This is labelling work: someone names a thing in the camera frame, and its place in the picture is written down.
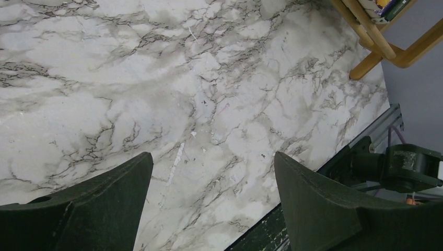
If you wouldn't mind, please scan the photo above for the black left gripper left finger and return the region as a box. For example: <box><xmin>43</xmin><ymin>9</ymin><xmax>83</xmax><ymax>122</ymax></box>
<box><xmin>1</xmin><ymin>152</ymin><xmax>154</xmax><ymax>250</ymax></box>

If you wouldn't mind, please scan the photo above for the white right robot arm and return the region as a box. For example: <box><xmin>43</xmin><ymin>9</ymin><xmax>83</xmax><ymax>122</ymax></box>
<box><xmin>350</xmin><ymin>144</ymin><xmax>442</xmax><ymax>193</ymax></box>

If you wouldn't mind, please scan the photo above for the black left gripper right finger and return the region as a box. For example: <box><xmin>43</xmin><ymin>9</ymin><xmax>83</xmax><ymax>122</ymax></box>
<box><xmin>274</xmin><ymin>152</ymin><xmax>442</xmax><ymax>250</ymax></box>

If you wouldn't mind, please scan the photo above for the purple comic paperback book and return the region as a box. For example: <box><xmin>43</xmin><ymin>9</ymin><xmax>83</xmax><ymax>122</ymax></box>
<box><xmin>358</xmin><ymin>0</ymin><xmax>414</xmax><ymax>24</ymax></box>

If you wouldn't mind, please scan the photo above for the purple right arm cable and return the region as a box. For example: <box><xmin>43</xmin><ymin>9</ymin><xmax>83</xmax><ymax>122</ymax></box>
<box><xmin>386</xmin><ymin>124</ymin><xmax>407</xmax><ymax>147</ymax></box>

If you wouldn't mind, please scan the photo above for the wooden book rack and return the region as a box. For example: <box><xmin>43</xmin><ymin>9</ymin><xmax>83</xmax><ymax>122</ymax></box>
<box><xmin>331</xmin><ymin>1</ymin><xmax>442</xmax><ymax>81</ymax></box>

